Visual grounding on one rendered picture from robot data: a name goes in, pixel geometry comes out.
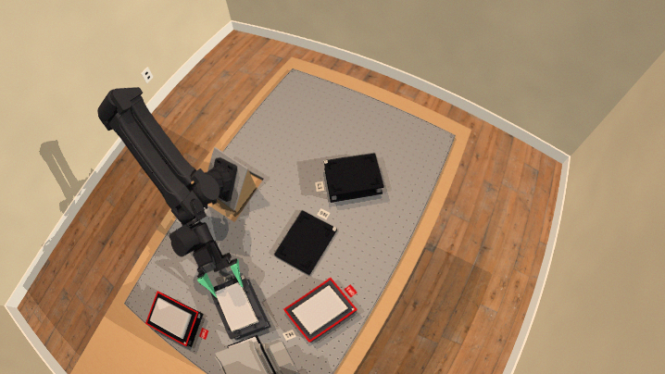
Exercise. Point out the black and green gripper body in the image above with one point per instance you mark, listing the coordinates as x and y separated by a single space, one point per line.
221 264

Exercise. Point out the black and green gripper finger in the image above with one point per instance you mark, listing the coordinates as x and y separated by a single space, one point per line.
236 272
205 281

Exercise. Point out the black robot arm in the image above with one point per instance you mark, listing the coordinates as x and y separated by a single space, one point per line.
124 111

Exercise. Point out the grey slotted rack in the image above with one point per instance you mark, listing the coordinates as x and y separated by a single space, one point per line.
244 358

